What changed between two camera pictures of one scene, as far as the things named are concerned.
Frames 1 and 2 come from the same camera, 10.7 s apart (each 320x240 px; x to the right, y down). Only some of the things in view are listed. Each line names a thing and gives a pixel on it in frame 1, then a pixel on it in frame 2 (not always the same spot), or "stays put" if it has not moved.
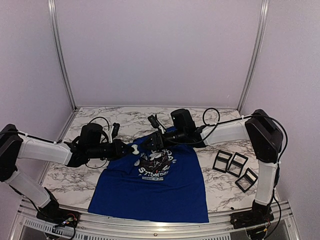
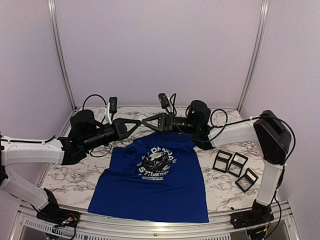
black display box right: (246, 181) stays put
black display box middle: (237, 164) stays put
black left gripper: (118, 152) -> (121, 130)
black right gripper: (157, 139) -> (165, 122)
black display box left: (221, 161) stays put
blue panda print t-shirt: (164, 183) stays put
